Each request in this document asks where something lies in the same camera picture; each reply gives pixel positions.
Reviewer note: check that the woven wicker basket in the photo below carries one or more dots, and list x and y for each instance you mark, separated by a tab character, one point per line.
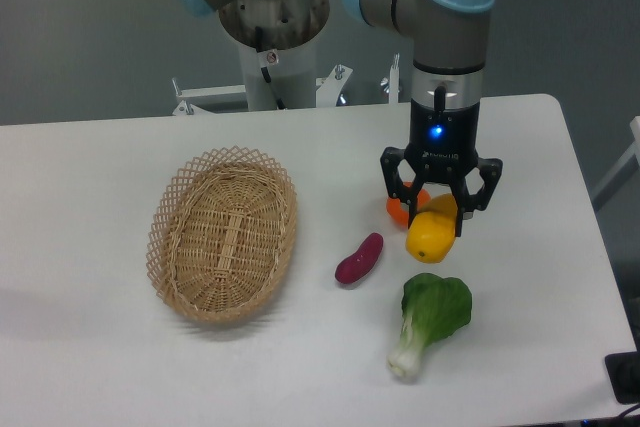
223	235

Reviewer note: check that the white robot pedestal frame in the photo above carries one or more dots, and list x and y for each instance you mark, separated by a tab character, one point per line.
325	73

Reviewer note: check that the black device at table edge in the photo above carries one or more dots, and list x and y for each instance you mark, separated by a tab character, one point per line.
623	372

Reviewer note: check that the purple sweet potato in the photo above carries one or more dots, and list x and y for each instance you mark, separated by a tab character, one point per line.
356	266

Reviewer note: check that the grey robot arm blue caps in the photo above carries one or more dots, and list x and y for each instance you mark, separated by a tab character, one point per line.
449	40

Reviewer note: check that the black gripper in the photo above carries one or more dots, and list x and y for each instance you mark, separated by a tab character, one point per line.
443	142

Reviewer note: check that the green bok choy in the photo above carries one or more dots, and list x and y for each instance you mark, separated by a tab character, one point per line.
433	309

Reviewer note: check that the white frame at right edge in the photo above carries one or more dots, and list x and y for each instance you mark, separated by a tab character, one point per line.
619	173

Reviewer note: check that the orange fruit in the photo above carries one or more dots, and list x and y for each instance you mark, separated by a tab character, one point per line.
399	212

